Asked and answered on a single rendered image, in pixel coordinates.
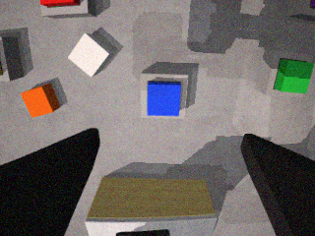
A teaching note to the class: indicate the yellow button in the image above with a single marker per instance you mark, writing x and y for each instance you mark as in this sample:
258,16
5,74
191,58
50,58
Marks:
11,67

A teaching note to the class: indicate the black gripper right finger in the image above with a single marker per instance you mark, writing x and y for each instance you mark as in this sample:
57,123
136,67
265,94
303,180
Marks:
285,182

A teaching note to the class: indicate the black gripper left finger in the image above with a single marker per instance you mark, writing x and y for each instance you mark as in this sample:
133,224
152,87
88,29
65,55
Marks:
39,192

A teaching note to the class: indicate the white block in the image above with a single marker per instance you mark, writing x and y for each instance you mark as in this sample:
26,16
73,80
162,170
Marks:
89,54

